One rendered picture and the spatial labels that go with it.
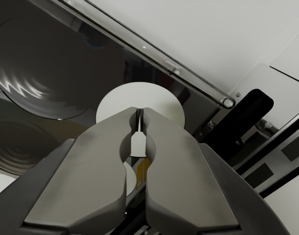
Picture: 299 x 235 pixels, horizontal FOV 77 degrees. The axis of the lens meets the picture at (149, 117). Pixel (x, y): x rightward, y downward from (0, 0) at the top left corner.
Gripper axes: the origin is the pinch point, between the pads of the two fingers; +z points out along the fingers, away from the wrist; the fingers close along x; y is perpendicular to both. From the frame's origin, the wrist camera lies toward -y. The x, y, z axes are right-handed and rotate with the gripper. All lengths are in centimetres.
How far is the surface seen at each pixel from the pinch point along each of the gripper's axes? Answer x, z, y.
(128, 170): -1.3, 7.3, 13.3
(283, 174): 12.2, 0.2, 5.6
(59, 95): -8.4, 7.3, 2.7
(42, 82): -9.9, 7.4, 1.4
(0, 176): -18.6, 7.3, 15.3
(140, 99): -0.1, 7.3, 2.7
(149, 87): 0.8, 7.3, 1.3
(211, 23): 8.3, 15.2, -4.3
